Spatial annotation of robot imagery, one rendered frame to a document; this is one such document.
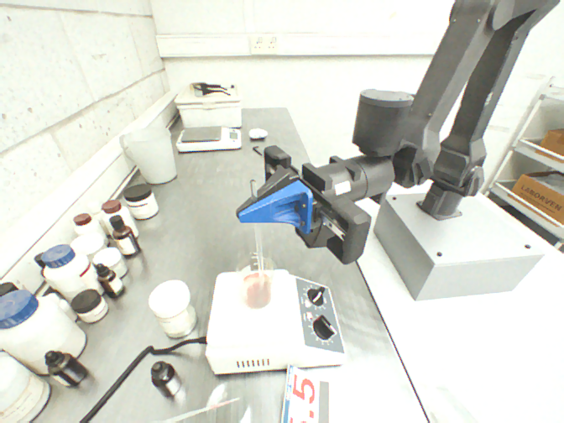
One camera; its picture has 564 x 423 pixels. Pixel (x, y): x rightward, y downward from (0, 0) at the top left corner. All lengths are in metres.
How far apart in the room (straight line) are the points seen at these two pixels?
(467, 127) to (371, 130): 0.23
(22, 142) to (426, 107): 0.75
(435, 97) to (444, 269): 0.28
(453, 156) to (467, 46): 0.18
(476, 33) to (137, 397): 0.62
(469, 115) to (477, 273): 0.27
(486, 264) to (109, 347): 0.65
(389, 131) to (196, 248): 0.48
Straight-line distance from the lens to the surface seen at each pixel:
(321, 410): 0.43
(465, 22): 0.41
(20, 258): 0.66
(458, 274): 0.55
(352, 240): 0.24
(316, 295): 0.43
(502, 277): 0.62
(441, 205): 0.59
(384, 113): 0.30
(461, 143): 0.52
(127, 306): 0.58
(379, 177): 0.34
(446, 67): 0.39
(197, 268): 0.58
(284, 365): 0.43
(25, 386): 0.51
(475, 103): 0.50
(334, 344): 0.43
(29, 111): 0.79
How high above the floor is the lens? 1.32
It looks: 37 degrees down
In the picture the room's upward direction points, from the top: straight up
